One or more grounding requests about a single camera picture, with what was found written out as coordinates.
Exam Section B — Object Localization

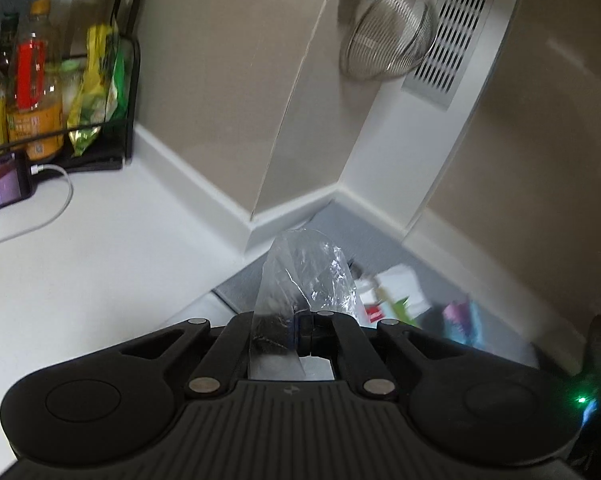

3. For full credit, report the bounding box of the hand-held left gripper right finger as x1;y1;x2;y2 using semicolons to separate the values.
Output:
300;310;461;401

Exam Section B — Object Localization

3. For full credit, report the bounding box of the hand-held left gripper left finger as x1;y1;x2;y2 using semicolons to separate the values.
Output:
113;312;301;401

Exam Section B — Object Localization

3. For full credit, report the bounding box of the green white packet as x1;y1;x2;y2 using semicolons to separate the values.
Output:
353;262;431;328

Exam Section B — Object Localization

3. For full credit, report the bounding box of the clear plastic bag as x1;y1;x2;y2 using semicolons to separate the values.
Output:
248;228;364;381

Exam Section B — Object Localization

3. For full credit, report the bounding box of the printed grey white cover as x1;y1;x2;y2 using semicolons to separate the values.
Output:
213;200;581;376

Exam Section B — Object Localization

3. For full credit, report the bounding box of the blue pink wrapper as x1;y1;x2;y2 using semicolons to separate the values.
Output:
441;297;486;346

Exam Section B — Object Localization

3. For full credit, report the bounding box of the black metal spice rack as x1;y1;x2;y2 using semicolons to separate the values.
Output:
0;0;141;171

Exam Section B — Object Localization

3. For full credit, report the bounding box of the black smartphone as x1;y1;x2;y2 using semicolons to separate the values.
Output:
0;151;34;218

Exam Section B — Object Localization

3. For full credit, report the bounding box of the yellow green snack bag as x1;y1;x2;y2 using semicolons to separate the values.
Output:
66;20;131;157

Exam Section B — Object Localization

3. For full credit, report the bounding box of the metal mesh strainer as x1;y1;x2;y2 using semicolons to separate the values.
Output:
338;0;439;82

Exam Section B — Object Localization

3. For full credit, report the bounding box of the red label oil bottle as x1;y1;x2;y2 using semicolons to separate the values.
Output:
5;0;65;161

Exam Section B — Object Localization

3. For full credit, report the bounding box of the dark glass bottle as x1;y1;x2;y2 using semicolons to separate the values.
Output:
0;12;21;66

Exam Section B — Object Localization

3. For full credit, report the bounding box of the white charging cable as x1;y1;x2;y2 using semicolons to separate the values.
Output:
0;162;75;251

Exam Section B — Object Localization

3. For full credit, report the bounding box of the silver wall vent grille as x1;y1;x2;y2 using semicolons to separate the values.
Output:
401;0;501;109

